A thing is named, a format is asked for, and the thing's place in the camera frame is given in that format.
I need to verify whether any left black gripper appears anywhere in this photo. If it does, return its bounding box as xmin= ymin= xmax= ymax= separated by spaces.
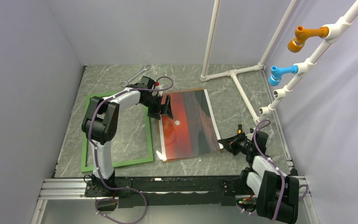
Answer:
xmin=141 ymin=95 xmax=173 ymax=120

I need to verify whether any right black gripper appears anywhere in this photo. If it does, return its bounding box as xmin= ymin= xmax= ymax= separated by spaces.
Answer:
xmin=218 ymin=132 xmax=254 ymax=156

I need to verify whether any black yellow screwdriver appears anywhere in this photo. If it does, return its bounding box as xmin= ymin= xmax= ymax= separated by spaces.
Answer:
xmin=237 ymin=110 xmax=243 ymax=134

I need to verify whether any red sunset photo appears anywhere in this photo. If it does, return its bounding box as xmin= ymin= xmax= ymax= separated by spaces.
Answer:
xmin=156 ymin=88 xmax=222 ymax=160

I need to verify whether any green wooden photo frame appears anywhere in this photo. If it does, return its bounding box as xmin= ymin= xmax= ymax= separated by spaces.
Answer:
xmin=80 ymin=107 xmax=154 ymax=173

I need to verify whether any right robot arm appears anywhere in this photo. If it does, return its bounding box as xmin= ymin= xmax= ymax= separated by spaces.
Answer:
xmin=218 ymin=131 xmax=300 ymax=224

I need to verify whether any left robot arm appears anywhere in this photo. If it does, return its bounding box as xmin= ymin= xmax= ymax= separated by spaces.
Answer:
xmin=81 ymin=76 xmax=174 ymax=196

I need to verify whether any silver open-end wrench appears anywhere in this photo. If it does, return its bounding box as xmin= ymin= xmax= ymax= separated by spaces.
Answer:
xmin=120 ymin=65 xmax=151 ymax=88

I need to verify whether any blue pipe fitting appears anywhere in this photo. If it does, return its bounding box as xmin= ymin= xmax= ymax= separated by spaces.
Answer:
xmin=268 ymin=65 xmax=299 ymax=86

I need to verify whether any orange pipe fitting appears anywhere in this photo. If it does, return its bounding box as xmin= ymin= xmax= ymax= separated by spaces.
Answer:
xmin=287 ymin=26 xmax=329 ymax=53

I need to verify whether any white PVC pipe rack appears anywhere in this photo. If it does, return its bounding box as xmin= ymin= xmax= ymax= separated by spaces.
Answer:
xmin=200 ymin=0 xmax=358 ymax=124

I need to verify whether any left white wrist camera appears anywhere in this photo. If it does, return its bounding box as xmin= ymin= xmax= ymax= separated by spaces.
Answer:
xmin=152 ymin=83 xmax=165 ymax=96

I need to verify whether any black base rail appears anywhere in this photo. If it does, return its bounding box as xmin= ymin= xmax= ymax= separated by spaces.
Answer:
xmin=84 ymin=175 xmax=253 ymax=208

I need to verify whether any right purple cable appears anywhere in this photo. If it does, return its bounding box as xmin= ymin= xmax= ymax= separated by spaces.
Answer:
xmin=236 ymin=119 xmax=310 ymax=223

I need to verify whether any purple cable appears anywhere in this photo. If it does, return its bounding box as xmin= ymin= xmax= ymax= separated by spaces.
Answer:
xmin=88 ymin=76 xmax=174 ymax=224
xmin=236 ymin=119 xmax=310 ymax=223

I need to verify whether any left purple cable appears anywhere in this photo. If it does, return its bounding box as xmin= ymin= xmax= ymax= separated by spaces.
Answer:
xmin=88 ymin=76 xmax=174 ymax=224

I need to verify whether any aluminium extrusion frame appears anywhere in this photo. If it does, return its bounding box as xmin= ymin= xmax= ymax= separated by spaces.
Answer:
xmin=30 ymin=176 xmax=322 ymax=224

